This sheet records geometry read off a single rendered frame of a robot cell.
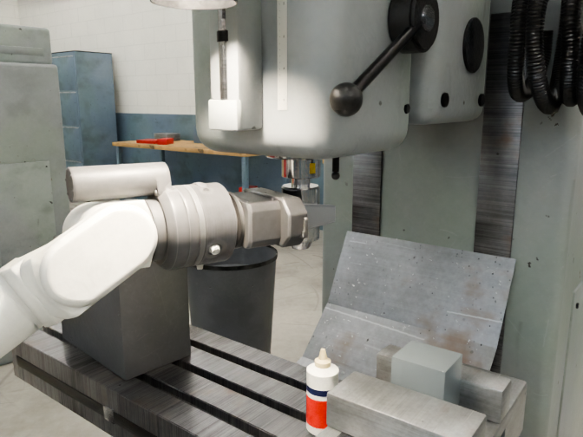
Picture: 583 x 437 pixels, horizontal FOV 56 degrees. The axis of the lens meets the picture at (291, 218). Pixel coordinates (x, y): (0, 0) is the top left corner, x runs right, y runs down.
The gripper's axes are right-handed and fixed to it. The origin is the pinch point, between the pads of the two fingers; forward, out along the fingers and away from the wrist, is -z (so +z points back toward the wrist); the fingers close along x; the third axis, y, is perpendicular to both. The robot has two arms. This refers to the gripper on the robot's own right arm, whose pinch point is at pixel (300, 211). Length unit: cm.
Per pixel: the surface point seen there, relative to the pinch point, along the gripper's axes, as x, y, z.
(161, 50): 646, -79, -222
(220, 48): -4.2, -18.1, 12.4
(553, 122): -6.4, -10.5, -41.2
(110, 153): 724, 56, -170
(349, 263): 23.9, 16.9, -27.7
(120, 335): 22.1, 20.5, 16.7
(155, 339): 22.7, 22.8, 11.2
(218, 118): -3.7, -11.5, 12.6
